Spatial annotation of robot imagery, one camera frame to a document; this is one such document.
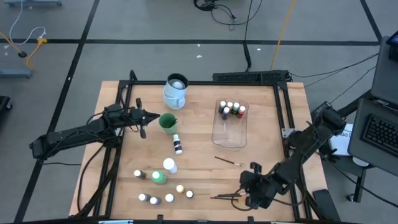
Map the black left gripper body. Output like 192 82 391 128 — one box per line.
132 98 149 139

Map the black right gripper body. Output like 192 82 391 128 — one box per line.
239 161 276 210

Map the thin paintbrush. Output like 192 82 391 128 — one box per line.
213 156 243 167

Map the large white paint bottle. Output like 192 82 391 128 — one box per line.
162 157 178 175

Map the large green paint bottle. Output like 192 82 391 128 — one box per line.
150 169 169 185

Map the green plastic cup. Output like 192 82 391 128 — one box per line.
158 113 178 136

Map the tilted white cup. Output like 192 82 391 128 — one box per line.
162 73 190 110

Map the clear plastic storage bin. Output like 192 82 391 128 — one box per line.
211 98 250 149

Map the black flat pedal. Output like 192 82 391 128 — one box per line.
312 189 342 222

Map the white printed paper box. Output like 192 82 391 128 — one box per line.
329 123 354 156

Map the black slotted controller box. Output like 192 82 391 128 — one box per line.
212 70 290 83

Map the open laptop black keyboard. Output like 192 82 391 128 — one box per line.
347 98 398 177

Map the grey cart base bar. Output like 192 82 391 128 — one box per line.
0 68 33 78
3 0 63 7

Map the grey closed laptop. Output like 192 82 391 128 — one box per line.
369 30 398 108

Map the black aluminium table frame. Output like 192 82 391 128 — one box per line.
68 70 343 222

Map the black hanging cable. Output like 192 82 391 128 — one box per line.
243 0 253 72

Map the black floor cable bundle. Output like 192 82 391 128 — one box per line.
192 0 264 31

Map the orange floor cable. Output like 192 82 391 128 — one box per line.
0 32 48 72

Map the yellow hanging cable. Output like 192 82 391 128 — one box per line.
269 0 295 71

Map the white floor cable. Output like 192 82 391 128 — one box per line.
8 0 47 44

